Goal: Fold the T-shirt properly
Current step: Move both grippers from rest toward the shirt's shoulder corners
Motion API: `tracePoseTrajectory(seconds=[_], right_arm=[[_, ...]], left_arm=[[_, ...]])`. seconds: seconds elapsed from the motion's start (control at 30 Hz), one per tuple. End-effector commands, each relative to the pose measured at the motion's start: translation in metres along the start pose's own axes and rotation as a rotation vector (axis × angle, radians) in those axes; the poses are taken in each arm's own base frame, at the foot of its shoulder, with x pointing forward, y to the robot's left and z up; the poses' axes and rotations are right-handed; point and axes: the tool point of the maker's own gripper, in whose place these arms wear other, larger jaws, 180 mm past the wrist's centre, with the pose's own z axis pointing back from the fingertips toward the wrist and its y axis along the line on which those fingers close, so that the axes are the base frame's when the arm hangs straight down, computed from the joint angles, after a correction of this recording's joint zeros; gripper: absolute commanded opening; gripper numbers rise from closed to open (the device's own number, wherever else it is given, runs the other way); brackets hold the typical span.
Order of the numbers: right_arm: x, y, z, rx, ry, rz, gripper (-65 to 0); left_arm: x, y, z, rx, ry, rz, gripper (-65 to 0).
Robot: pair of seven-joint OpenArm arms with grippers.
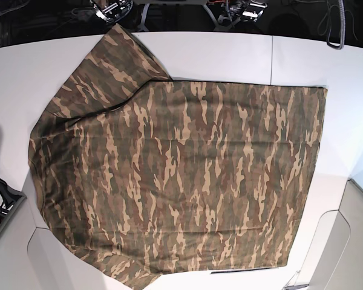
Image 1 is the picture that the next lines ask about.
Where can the camouflage T-shirt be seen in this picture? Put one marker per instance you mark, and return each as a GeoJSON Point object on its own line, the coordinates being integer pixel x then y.
{"type": "Point", "coordinates": [140, 175]}

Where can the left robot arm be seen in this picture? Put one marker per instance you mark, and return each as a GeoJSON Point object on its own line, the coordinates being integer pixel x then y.
{"type": "Point", "coordinates": [244, 11]}

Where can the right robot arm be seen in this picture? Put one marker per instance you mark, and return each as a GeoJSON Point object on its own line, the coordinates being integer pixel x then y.
{"type": "Point", "coordinates": [112, 11]}

